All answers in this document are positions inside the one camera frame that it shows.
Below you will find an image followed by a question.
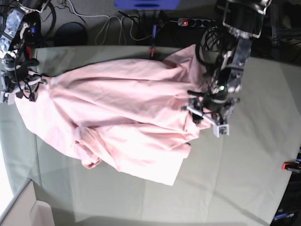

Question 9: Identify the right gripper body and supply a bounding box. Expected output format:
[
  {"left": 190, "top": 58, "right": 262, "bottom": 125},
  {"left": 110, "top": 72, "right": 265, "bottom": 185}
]
[{"left": 2, "top": 63, "right": 28, "bottom": 91}]

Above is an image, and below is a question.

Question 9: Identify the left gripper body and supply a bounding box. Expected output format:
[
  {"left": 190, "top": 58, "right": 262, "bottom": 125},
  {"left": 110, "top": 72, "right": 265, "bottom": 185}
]
[{"left": 202, "top": 93, "right": 235, "bottom": 118}]

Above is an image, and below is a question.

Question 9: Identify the pink t-shirt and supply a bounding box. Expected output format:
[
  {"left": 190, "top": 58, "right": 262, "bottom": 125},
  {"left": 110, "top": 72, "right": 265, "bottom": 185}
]
[{"left": 15, "top": 45, "right": 211, "bottom": 186}]

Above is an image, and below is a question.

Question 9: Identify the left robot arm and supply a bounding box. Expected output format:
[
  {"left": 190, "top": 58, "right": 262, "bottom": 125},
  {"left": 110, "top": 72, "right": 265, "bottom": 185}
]
[{"left": 188, "top": 0, "right": 271, "bottom": 125}]

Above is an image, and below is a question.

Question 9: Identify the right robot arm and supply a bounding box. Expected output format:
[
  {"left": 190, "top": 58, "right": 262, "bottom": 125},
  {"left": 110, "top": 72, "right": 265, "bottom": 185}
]
[{"left": 0, "top": 0, "right": 56, "bottom": 105}]

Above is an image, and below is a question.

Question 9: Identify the red black clamp left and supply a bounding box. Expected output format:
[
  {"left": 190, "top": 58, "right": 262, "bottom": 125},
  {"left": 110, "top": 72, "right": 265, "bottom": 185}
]
[{"left": 24, "top": 23, "right": 35, "bottom": 59}]

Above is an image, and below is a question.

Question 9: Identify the red black clamp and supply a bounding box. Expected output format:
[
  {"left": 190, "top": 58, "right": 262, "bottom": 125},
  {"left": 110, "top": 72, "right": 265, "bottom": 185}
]
[
  {"left": 282, "top": 153, "right": 301, "bottom": 174},
  {"left": 24, "top": 23, "right": 35, "bottom": 59},
  {"left": 149, "top": 24, "right": 157, "bottom": 59}
]

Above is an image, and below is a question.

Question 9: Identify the black round stool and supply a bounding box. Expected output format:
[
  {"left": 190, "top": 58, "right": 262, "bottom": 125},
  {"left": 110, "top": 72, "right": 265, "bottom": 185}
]
[{"left": 53, "top": 22, "right": 88, "bottom": 47}]

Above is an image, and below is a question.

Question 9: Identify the red black clamp middle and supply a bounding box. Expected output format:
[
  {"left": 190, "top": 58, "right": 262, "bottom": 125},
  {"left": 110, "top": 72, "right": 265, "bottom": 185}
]
[{"left": 149, "top": 24, "right": 157, "bottom": 59}]

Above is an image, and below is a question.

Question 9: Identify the black power strip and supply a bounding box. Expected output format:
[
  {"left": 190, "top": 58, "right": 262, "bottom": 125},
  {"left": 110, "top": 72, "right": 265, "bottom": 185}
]
[{"left": 177, "top": 18, "right": 216, "bottom": 28}]

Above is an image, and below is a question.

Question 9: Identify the red black clamp right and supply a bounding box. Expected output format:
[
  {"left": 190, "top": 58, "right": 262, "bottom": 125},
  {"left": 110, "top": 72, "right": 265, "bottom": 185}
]
[{"left": 282, "top": 153, "right": 301, "bottom": 174}]

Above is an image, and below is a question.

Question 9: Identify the white cardboard box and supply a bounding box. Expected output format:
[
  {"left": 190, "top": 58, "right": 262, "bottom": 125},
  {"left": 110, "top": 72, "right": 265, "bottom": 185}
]
[{"left": 0, "top": 179, "right": 55, "bottom": 226}]

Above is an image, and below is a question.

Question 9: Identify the blue plastic box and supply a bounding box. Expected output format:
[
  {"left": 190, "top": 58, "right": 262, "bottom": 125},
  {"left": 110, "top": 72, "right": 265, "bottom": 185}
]
[{"left": 113, "top": 0, "right": 180, "bottom": 10}]

